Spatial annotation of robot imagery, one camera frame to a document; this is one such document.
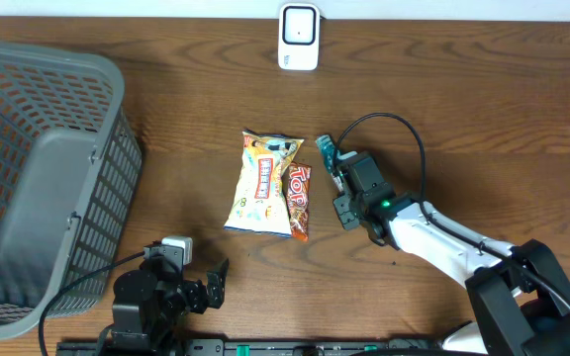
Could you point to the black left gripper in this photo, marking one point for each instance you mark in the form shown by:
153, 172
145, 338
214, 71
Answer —
198, 300

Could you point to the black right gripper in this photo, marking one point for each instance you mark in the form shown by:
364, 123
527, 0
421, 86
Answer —
346, 220

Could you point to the red Top candy bar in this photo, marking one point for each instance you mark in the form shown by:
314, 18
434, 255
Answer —
297, 199

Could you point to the blue mouthwash bottle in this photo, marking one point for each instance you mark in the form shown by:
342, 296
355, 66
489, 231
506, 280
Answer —
326, 148

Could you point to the yellow snack bag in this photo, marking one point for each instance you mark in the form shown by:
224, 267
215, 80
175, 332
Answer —
259, 203

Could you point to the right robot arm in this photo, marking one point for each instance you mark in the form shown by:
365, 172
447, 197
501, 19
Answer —
520, 294

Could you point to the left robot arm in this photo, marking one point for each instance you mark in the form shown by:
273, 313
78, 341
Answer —
149, 302

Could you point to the white barcode scanner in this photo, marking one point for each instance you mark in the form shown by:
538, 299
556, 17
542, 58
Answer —
299, 37

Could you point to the grey plastic basket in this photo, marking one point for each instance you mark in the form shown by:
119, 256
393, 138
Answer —
69, 168

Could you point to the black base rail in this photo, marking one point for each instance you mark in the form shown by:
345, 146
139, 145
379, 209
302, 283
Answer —
221, 347

